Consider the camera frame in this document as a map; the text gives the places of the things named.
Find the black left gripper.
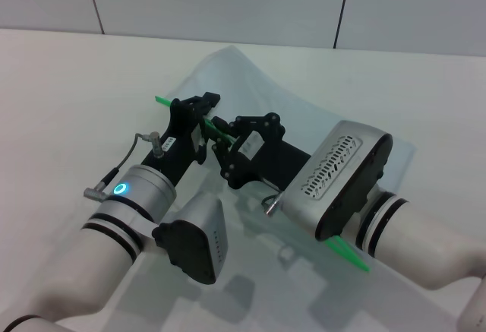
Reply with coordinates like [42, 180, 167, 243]
[140, 91, 222, 189]

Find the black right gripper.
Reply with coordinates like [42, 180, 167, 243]
[210, 112, 313, 191]

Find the clear green-zip document bag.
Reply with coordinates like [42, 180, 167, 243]
[153, 44, 419, 274]

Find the grey left gripper cable plug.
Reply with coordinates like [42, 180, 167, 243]
[83, 130, 163, 198]

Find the grey gripper cable plug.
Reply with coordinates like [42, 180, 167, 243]
[260, 191, 286, 217]
[83, 130, 163, 198]

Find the grey right gripper cable plug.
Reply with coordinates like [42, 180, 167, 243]
[260, 191, 286, 217]

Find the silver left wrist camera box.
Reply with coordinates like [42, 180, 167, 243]
[151, 196, 229, 284]

